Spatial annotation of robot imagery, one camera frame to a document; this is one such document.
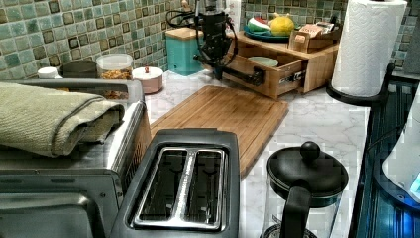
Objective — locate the black paper towel holder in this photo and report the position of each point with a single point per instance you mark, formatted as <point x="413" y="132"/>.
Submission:
<point x="378" y="97"/>

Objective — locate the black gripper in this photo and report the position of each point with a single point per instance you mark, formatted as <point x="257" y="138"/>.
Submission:
<point x="215" y="44"/>

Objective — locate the yellow toy fruit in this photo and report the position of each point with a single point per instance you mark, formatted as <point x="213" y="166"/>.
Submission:
<point x="281" y="25"/>

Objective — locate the stainless toaster oven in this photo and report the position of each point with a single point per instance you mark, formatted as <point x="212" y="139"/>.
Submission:
<point x="79" y="195"/>

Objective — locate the paper towel roll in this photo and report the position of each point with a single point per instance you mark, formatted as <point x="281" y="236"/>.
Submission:
<point x="369" y="33"/>

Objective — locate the watermelon slice toy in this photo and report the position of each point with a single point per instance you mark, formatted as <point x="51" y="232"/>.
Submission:
<point x="256" y="25"/>

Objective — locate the wooden tea bag box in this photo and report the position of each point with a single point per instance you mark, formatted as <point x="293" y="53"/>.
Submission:
<point x="312" y="38"/>

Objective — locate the teal plate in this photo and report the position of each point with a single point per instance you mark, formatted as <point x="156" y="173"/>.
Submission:
<point x="265" y="36"/>

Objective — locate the white capped bottle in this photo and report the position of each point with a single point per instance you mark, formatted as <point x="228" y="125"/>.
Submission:
<point x="48" y="72"/>

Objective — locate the wooden drawer cabinet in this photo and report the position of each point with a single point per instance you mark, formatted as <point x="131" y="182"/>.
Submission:
<point x="320" y="64"/>

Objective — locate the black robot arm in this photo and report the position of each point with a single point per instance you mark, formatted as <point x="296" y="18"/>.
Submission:
<point x="209" y="7"/>

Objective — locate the green folded towel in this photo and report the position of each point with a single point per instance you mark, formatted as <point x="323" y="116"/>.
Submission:
<point x="52" y="122"/>

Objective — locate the black lidded french press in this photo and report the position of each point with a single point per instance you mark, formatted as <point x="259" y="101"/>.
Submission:
<point x="303" y="192"/>

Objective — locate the bamboo cutting board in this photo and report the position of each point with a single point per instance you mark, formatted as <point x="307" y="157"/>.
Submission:
<point x="251" y="116"/>

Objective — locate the white appliance with blue base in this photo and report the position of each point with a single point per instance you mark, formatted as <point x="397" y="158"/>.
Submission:
<point x="398" y="174"/>

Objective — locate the wooden drawer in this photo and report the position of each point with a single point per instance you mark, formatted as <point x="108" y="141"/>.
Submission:
<point x="288" y="75"/>

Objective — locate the black two-slot toaster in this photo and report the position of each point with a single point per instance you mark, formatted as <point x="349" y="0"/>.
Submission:
<point x="186" y="186"/>

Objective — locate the teal canister with wooden lid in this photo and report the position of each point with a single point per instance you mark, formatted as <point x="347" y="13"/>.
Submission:
<point x="181" y="47"/>

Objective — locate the glass jar with cereal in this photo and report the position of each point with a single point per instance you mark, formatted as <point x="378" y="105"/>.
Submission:
<point x="114" y="66"/>

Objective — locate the dark round container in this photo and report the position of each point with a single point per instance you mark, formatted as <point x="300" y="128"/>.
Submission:
<point x="79" y="69"/>

